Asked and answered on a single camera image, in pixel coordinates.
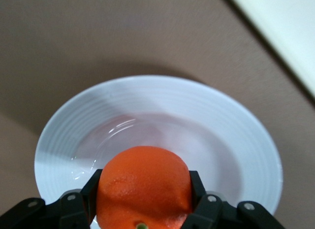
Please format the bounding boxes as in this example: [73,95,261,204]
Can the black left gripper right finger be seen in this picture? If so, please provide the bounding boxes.
[181,170,284,229]

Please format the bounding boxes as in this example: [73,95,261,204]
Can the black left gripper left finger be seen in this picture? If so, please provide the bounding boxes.
[0,168,103,229]

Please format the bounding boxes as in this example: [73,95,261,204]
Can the cream tray with bear print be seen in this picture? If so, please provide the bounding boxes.
[221,0,315,101]

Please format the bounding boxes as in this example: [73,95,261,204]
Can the orange fruit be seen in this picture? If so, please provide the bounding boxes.
[95,145,194,229]

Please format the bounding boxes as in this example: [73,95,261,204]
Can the pale lilac round plate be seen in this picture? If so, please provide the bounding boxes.
[34,74,283,229]

